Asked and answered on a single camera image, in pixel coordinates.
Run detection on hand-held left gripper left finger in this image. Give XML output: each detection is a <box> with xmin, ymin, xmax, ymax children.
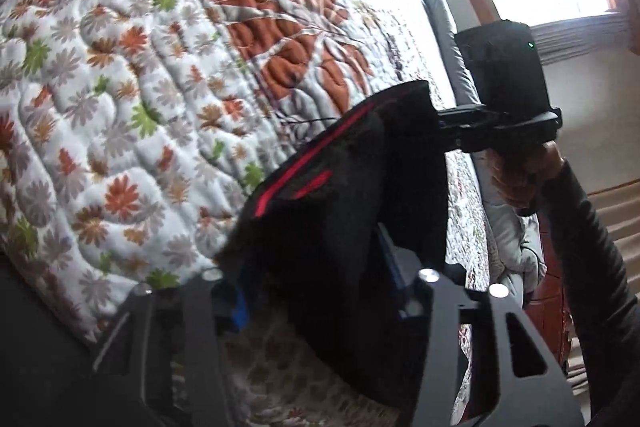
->
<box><xmin>92</xmin><ymin>269</ymin><xmax>251</xmax><ymax>427</ymax></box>

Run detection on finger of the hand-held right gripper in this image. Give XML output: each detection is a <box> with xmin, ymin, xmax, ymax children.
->
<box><xmin>434</xmin><ymin>105</ymin><xmax>494</xmax><ymax>153</ymax></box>

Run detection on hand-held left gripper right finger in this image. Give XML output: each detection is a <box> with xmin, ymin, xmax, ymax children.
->
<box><xmin>376</xmin><ymin>226</ymin><xmax>586</xmax><ymax>427</ymax></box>

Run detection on black pants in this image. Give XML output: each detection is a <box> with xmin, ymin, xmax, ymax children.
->
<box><xmin>215</xmin><ymin>81</ymin><xmax>449</xmax><ymax>413</ymax></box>

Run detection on person's right forearm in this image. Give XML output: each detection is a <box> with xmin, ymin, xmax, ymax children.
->
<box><xmin>537</xmin><ymin>157</ymin><xmax>640</xmax><ymax>427</ymax></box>

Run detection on person's right hand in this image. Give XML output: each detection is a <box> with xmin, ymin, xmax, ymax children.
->
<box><xmin>487</xmin><ymin>141</ymin><xmax>568</xmax><ymax>215</ymax></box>

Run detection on grey curtain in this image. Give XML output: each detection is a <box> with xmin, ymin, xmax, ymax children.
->
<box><xmin>531</xmin><ymin>14</ymin><xmax>632</xmax><ymax>64</ymax></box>

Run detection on grey bed sheet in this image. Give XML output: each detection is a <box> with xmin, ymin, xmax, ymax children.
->
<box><xmin>404</xmin><ymin>0</ymin><xmax>495</xmax><ymax>208</ymax></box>

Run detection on grey pillow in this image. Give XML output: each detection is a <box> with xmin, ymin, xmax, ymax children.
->
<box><xmin>487</xmin><ymin>187</ymin><xmax>549</xmax><ymax>308</ymax></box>

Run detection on dark wooden headboard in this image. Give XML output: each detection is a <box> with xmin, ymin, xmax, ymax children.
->
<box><xmin>524</xmin><ymin>274</ymin><xmax>572</xmax><ymax>360</ymax></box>

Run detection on beige curtain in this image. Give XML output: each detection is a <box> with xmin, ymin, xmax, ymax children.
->
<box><xmin>586</xmin><ymin>179</ymin><xmax>640</xmax><ymax>269</ymax></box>

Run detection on floral quilted bedspread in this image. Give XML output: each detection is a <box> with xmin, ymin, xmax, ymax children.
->
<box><xmin>0</xmin><ymin>0</ymin><xmax>501</xmax><ymax>427</ymax></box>

